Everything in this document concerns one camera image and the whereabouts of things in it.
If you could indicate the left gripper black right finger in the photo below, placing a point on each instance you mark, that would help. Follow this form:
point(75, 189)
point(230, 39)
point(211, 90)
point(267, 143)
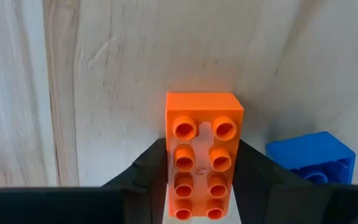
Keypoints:
point(291, 205)

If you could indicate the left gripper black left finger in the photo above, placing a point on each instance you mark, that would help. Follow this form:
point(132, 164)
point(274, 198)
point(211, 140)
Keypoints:
point(73, 205)

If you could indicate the blue toy block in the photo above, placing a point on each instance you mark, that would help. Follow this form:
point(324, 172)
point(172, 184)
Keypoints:
point(309, 152)

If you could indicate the orange toy block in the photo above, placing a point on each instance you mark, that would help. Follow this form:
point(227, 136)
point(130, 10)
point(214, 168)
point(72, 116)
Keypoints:
point(202, 105)

